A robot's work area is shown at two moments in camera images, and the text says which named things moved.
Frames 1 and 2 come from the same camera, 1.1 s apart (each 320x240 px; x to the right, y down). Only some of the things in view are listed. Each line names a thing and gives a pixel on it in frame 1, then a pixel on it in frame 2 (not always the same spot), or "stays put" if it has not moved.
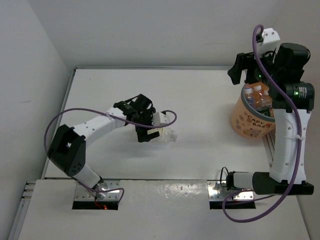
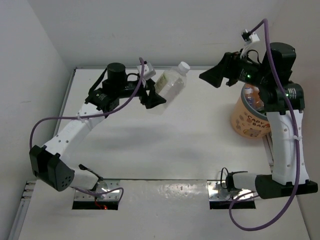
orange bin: [248, 121] stays put
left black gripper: [142, 135] to [152, 98]
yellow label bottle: [166, 135] to [172, 82]
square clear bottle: [258, 96] stays put
